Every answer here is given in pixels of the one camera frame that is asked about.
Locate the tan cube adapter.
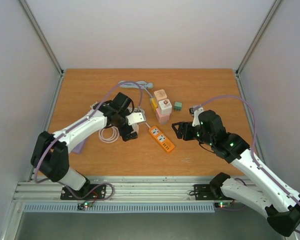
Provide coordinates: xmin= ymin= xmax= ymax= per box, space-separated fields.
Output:
xmin=153 ymin=89 xmax=167 ymax=102

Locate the orange power strip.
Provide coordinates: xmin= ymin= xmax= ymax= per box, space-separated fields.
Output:
xmin=148 ymin=126 xmax=175 ymax=153

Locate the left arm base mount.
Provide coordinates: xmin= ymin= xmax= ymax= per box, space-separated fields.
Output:
xmin=60 ymin=184 xmax=107 ymax=201

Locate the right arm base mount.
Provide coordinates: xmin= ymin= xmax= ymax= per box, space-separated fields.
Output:
xmin=188 ymin=184 xmax=233 ymax=202

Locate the purple power strip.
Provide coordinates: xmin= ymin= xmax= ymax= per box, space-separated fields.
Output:
xmin=71 ymin=139 xmax=87 ymax=155

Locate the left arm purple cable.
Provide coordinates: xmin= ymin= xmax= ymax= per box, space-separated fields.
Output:
xmin=34 ymin=81 xmax=144 ymax=201

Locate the yellow cube socket adapter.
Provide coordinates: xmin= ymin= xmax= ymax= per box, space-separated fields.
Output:
xmin=150 ymin=98 xmax=158 ymax=113

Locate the blue power strip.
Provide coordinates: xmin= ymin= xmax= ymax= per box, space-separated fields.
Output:
xmin=118 ymin=80 xmax=154 ymax=98

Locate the blue cable tray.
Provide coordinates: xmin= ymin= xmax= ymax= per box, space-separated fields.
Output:
xmin=23 ymin=202 xmax=215 ymax=214

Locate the green cube adapter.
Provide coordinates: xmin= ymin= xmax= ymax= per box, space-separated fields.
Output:
xmin=173 ymin=101 xmax=182 ymax=112

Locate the white cube socket adapter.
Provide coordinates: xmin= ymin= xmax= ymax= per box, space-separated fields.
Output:
xmin=158 ymin=99 xmax=172 ymax=116

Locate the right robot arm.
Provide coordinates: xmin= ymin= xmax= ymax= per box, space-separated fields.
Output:
xmin=172 ymin=108 xmax=300 ymax=237

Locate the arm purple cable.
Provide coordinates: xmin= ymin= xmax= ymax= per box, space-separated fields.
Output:
xmin=192 ymin=94 xmax=300 ymax=235
xmin=34 ymin=81 xmax=144 ymax=201

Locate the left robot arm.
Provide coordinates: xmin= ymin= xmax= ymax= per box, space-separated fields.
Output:
xmin=31 ymin=92 xmax=145 ymax=199

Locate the pink cube adapter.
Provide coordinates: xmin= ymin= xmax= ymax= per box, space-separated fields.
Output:
xmin=155 ymin=108 xmax=170 ymax=124

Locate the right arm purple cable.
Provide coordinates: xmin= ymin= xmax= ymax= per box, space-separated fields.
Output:
xmin=192 ymin=94 xmax=300 ymax=235

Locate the pink round power strip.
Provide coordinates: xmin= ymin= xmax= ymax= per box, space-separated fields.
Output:
xmin=98 ymin=126 xmax=120 ymax=144

